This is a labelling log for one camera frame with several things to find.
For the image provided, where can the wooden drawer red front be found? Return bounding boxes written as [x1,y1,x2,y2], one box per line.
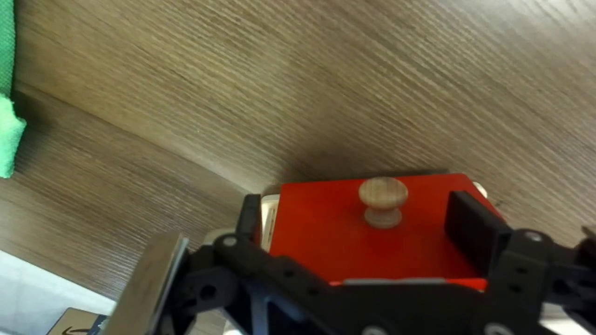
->
[260,173,500,292]

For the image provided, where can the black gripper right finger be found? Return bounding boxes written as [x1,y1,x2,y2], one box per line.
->
[444,191,596,311]

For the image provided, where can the green cloth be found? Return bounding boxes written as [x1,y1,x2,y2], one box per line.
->
[0,0,25,178]

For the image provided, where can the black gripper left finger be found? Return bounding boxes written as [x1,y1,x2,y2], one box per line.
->
[165,191,275,335]

